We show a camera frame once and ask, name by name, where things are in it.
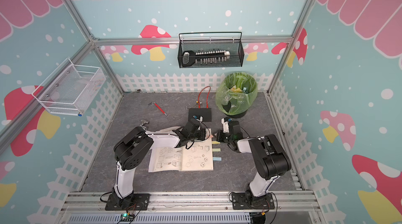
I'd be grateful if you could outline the sketch drawing book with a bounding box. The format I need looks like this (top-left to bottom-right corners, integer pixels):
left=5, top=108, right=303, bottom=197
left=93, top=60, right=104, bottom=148
left=147, top=128, right=214, bottom=173

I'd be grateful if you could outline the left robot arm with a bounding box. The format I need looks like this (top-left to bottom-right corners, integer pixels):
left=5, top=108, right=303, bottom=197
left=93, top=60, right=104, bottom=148
left=113, top=119, right=212, bottom=199

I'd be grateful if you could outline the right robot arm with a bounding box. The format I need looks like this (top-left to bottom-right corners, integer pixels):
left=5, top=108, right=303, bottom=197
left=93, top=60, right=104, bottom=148
left=215, top=117, right=292, bottom=199

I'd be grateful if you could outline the black flat box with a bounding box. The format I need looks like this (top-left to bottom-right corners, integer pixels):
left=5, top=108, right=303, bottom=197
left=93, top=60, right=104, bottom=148
left=188, top=108, right=212, bottom=122

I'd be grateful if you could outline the green bagged trash bin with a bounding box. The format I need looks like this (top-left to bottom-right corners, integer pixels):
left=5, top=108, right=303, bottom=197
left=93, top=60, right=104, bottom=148
left=215, top=72, right=258, bottom=118

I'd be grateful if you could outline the small metal clamp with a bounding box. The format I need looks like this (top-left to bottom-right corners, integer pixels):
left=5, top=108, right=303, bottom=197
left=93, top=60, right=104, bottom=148
left=140, top=119, right=149, bottom=128

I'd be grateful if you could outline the black socket bit holder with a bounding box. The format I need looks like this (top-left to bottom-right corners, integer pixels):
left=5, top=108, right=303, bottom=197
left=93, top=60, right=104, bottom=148
left=179, top=50, right=230, bottom=67

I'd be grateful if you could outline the green circuit board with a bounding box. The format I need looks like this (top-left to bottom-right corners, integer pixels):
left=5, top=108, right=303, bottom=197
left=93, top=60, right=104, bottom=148
left=120, top=213, right=136, bottom=223

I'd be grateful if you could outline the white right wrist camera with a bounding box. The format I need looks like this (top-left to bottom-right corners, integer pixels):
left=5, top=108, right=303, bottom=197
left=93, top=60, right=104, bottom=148
left=221, top=117, right=232, bottom=133

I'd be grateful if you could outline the red cable loop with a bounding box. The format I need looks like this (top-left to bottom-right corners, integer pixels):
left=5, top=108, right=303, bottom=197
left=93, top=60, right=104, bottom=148
left=197, top=86, right=211, bottom=109

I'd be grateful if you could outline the red handled tool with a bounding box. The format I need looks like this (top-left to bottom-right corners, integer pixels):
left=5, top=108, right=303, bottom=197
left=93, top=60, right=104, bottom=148
left=148, top=102, right=168, bottom=116

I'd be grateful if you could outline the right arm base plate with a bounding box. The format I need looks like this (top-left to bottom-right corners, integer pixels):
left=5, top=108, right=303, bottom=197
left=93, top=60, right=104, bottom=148
left=229, top=191, right=275, bottom=211

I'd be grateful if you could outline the black wire wall basket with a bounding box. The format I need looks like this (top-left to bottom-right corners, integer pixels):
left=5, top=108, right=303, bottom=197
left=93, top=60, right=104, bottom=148
left=178, top=32, right=245, bottom=69

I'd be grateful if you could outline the grey slotted cable duct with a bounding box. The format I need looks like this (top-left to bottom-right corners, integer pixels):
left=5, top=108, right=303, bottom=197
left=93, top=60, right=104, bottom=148
left=64, top=212, right=251, bottom=224

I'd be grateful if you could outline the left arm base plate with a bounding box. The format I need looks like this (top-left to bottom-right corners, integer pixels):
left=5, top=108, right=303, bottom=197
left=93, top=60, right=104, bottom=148
left=105, top=193, right=151, bottom=211

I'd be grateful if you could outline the white wire wall basket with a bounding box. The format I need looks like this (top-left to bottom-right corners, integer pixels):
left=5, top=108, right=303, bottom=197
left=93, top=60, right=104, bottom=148
left=31, top=58, right=106, bottom=117

